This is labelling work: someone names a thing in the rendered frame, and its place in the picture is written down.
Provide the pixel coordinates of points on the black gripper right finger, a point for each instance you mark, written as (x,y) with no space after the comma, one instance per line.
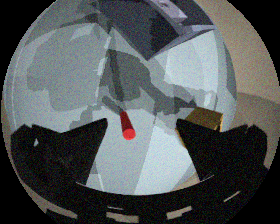
(205,146)

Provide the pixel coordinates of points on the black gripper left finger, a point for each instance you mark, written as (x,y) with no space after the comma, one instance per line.
(76,148)

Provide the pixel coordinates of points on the red peg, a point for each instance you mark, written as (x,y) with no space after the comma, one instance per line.
(127,128)

